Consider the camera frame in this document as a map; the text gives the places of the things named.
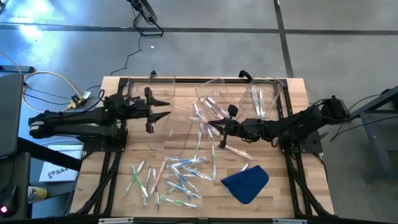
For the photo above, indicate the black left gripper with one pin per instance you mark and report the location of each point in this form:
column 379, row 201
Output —
column 138, row 109

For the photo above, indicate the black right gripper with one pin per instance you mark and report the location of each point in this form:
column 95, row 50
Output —
column 237, row 127

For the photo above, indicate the dark blue cloth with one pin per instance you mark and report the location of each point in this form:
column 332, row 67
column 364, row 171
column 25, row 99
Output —
column 245, row 185

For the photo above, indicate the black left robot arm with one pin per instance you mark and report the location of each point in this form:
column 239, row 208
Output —
column 77, row 119

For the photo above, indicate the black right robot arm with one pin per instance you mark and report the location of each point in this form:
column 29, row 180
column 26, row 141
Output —
column 295, row 124

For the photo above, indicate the clear plastic bin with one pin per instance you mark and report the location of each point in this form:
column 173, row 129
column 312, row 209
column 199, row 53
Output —
column 273, row 93
column 174, row 146
column 230, row 93
column 136, row 90

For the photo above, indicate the white toothbrush in wrapper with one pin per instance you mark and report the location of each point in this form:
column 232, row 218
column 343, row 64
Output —
column 245, row 167

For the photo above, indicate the white label box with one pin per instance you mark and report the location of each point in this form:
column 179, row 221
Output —
column 59, row 174

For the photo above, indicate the yellow drink can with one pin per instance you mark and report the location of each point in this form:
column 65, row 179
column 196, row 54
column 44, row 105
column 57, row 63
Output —
column 37, row 194

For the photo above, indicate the dark grey power strip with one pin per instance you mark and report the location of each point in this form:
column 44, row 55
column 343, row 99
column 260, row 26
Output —
column 15, row 69

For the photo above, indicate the black side desk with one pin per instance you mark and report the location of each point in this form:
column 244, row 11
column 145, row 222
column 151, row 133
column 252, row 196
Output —
column 18, row 174

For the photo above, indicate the black computer mouse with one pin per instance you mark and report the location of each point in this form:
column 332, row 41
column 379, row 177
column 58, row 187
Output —
column 8, row 199

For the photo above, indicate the silver aluminium bracket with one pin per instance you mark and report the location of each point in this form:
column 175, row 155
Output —
column 115, row 220
column 289, row 221

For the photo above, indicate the grey metal desk frame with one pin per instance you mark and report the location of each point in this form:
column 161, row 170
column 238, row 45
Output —
column 373, row 140

